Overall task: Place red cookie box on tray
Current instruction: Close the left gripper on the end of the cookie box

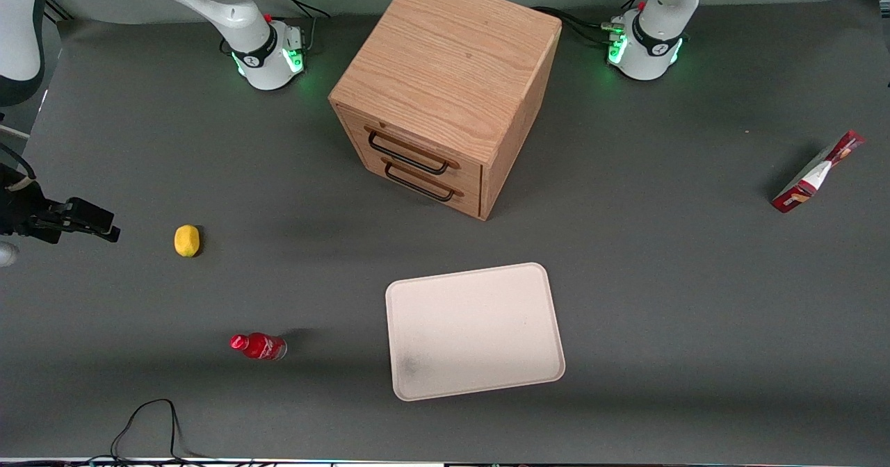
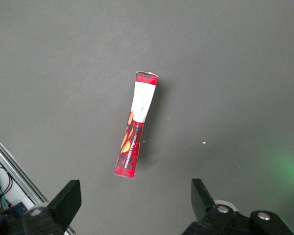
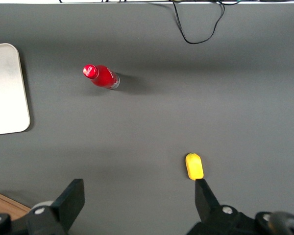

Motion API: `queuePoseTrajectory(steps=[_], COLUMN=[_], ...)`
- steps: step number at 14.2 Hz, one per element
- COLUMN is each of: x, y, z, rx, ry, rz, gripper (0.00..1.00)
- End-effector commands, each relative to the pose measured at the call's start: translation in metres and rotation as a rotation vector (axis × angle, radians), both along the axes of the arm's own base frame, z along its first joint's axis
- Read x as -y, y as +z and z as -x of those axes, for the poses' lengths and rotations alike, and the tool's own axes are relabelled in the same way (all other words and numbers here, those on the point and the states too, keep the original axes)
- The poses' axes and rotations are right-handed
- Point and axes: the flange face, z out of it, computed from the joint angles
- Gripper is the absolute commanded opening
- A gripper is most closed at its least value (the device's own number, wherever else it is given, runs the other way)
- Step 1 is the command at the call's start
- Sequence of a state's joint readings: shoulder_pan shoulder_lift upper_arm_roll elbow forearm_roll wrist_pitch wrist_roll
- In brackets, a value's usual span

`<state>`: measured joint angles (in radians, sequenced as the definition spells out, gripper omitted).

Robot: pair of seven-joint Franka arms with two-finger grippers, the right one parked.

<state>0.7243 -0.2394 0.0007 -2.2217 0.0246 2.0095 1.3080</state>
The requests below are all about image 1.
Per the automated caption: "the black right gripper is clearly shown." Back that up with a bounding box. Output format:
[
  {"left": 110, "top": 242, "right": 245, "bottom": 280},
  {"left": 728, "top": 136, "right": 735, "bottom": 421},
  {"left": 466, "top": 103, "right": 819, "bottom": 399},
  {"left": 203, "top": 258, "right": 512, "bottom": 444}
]
[{"left": 0, "top": 165, "right": 121, "bottom": 244}]

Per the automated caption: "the red cookie box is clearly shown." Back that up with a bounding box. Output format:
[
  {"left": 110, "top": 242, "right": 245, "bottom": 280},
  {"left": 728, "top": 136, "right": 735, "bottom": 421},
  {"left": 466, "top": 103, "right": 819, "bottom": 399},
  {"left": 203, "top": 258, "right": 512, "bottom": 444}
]
[{"left": 771, "top": 130, "right": 867, "bottom": 214}]

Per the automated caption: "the beige plastic tray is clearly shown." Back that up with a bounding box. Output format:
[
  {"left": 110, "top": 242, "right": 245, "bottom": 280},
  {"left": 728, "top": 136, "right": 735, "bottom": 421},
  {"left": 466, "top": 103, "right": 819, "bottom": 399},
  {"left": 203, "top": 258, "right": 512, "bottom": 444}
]
[{"left": 385, "top": 263, "right": 566, "bottom": 402}]

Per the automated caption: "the yellow lemon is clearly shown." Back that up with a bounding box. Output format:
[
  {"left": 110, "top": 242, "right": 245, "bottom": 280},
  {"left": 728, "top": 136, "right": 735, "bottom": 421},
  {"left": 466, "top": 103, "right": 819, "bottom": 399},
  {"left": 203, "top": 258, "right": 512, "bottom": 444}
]
[{"left": 174, "top": 224, "right": 201, "bottom": 258}]

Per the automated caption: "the red cola bottle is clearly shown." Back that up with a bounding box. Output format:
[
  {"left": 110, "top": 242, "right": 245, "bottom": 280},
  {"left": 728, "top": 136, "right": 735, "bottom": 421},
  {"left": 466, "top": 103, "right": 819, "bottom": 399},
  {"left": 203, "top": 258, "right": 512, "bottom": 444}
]
[{"left": 229, "top": 333, "right": 288, "bottom": 361}]

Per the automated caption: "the wooden drawer cabinet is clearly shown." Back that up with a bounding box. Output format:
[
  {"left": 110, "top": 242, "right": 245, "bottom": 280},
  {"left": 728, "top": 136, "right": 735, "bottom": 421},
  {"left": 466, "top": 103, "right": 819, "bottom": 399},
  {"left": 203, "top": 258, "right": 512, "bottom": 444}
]
[{"left": 328, "top": 0, "right": 563, "bottom": 222}]

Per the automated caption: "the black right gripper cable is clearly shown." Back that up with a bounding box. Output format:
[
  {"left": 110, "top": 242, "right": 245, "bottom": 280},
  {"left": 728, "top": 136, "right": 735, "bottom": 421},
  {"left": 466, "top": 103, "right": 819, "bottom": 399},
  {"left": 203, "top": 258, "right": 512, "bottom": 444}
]
[{"left": 0, "top": 142, "right": 36, "bottom": 180}]

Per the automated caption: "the thin black looped cable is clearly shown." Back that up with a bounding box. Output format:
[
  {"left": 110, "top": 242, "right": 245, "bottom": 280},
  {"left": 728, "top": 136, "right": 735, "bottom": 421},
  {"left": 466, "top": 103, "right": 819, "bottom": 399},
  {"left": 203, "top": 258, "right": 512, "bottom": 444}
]
[{"left": 110, "top": 398, "right": 204, "bottom": 464}]

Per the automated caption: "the black right arm base cable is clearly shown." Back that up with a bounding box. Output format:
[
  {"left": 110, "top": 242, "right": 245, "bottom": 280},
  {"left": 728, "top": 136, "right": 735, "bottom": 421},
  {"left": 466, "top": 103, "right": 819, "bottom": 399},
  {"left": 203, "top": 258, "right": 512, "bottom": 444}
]
[{"left": 264, "top": 0, "right": 332, "bottom": 52}]

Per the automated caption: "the black arm base cable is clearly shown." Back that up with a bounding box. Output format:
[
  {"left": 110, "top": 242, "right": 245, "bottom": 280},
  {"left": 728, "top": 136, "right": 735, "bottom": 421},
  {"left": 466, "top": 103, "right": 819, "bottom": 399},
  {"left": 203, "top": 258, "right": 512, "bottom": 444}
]
[
  {"left": 264, "top": 0, "right": 332, "bottom": 52},
  {"left": 532, "top": 6, "right": 621, "bottom": 45}
]

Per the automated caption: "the black metal drawer handle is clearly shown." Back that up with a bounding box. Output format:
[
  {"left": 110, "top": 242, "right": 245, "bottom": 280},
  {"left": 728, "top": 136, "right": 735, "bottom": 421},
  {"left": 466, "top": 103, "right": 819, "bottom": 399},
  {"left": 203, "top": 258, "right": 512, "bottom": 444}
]
[
  {"left": 367, "top": 131, "right": 451, "bottom": 176},
  {"left": 384, "top": 162, "right": 456, "bottom": 202}
]

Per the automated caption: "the black left arm base cable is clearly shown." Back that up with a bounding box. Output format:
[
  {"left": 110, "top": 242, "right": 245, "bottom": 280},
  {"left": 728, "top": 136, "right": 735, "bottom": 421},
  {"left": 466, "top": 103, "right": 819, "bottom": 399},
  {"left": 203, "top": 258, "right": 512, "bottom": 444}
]
[{"left": 532, "top": 6, "right": 621, "bottom": 45}]

